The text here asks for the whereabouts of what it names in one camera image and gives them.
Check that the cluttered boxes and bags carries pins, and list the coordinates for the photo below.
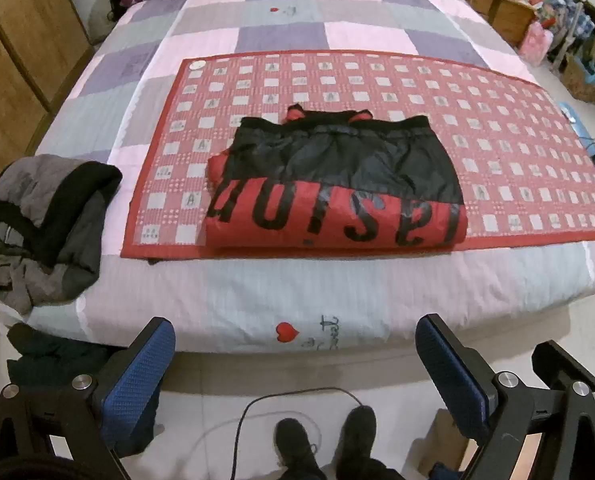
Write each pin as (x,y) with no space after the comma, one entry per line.
(497,5)

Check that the red and black jacket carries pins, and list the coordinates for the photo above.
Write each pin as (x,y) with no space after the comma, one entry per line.
(337,160)

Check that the small cardboard box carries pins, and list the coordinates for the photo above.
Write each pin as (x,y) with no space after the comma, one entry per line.
(577,82)

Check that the person's right black shoe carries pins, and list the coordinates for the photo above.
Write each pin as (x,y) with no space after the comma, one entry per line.
(358,435)

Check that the blue plaid bag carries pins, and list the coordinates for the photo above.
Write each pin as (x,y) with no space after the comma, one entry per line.
(562,15)

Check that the dark clothing pile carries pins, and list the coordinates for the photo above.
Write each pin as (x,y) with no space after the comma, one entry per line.
(57,355)

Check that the light blue mat controller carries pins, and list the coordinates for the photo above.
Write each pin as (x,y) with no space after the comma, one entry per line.
(590,132)

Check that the flat cardboard piece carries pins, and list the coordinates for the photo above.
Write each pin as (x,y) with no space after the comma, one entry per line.
(442,447)

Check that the grey and black jacket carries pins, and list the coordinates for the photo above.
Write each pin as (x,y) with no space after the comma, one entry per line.
(37,195)

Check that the bed with patchwork quilt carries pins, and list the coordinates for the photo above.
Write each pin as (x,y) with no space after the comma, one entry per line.
(277,35)

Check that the pink bag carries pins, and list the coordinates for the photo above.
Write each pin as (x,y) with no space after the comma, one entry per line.
(536,42)

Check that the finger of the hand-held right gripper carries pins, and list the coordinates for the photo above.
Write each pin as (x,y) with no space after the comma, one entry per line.
(552,365)

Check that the wooden wardrobe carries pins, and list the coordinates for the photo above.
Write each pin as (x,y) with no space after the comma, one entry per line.
(7,60)

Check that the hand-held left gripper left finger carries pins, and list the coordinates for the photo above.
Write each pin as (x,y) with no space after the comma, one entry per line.
(132,385)

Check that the red checkered mat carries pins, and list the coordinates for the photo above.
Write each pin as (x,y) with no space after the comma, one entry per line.
(502,125)

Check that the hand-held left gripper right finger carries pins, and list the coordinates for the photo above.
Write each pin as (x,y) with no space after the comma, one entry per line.
(452,375)

